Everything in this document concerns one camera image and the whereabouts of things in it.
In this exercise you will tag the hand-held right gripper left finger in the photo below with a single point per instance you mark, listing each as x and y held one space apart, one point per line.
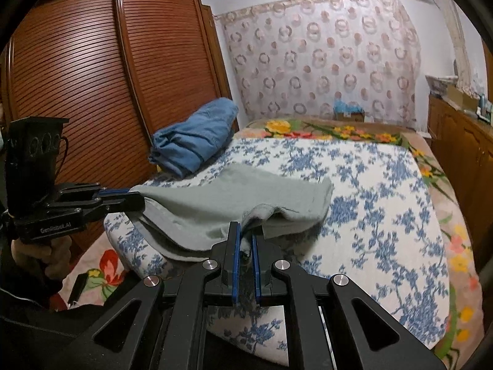
235 266

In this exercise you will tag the blue floral bed sheet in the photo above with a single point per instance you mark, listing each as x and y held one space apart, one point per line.
366 219

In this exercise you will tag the grey pants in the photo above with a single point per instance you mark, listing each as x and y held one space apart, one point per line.
215 204

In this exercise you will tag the blue cloth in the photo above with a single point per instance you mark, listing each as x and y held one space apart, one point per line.
346 106

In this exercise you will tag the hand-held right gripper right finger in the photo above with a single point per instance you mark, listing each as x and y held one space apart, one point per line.
256 273

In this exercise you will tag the blue jeans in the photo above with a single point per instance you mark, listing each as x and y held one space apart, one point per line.
196 138

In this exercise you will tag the brown floral blanket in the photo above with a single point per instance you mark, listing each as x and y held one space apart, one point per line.
346 129

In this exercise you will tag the wooden slatted wardrobe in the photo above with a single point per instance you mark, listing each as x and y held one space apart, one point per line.
96 65

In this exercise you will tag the white basket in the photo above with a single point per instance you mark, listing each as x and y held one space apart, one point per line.
441 84

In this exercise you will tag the small cardboard box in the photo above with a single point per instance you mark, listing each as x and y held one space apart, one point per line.
350 116

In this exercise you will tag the person's left hand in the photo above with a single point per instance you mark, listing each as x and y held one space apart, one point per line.
46 258

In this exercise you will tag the wooden cabinet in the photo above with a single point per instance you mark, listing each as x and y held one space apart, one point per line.
462 150

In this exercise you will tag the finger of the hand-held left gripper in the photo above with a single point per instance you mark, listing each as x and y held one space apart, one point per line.
123 202
88 190

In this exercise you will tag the flat cardboard box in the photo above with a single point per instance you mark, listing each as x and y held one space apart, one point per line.
462 98

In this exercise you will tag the cream tied curtain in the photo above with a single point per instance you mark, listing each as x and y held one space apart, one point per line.
460 46

